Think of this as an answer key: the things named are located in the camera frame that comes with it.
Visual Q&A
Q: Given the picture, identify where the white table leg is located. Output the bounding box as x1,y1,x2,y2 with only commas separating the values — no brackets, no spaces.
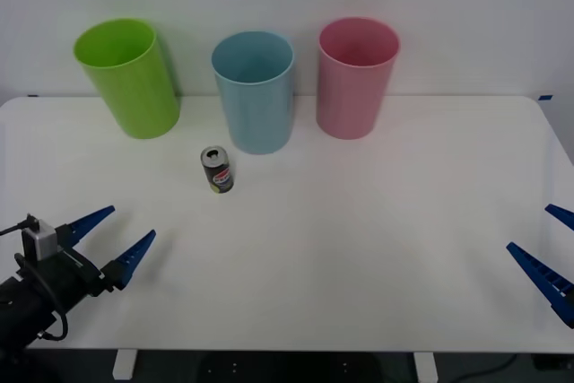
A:
413,352,439,383
112,350,137,380

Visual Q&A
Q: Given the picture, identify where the black drink can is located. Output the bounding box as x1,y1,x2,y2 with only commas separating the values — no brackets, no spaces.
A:
199,145,236,196

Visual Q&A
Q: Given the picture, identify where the black floor cable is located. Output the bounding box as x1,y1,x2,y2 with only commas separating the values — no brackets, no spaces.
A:
437,353,517,383

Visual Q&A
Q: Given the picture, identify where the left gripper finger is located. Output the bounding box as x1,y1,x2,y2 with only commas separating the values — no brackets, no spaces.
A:
100,229,158,292
55,205,117,251

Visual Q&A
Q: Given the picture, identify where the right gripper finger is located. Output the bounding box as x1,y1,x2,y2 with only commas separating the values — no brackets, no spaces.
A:
506,241,574,330
544,204,574,232

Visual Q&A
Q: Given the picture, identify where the pink plastic bin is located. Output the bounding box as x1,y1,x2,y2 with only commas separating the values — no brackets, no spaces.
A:
315,16,402,141

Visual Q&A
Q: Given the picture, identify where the pale blue plastic bin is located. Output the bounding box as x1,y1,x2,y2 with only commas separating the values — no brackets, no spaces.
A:
211,30,295,156

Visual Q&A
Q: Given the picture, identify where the green plastic bin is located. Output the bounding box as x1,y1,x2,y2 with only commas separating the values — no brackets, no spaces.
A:
72,17,183,140

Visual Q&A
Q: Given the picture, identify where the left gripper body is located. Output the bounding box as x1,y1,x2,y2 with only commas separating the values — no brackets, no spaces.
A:
13,243,114,313

